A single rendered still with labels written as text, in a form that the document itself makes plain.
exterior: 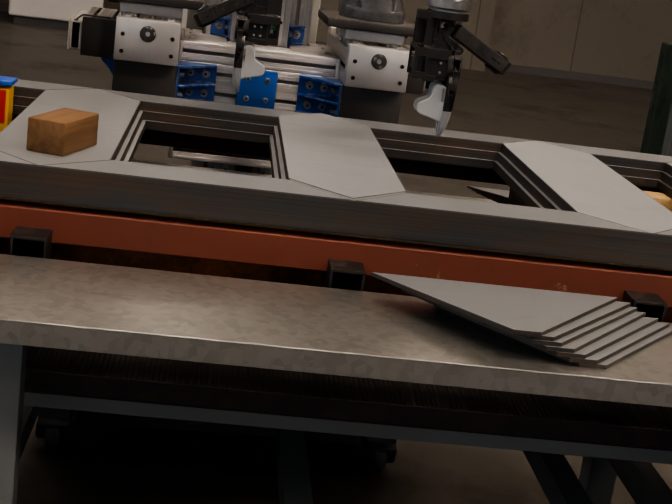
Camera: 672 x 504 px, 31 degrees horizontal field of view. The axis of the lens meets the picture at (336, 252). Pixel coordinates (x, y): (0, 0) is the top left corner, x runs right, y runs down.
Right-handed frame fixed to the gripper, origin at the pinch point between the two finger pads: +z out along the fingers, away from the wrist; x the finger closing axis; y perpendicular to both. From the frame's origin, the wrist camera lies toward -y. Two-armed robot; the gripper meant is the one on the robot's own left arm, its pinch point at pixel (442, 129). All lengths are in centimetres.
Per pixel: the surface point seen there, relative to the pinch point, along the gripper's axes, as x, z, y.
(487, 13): -979, 38, -206
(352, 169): 15.0, 5.8, 16.3
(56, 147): 30, 5, 61
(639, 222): 30.6, 5.8, -26.6
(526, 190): -1.1, 9.2, -16.8
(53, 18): -893, 84, 192
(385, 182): 22.2, 5.8, 11.7
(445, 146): -27.3, 7.6, -6.1
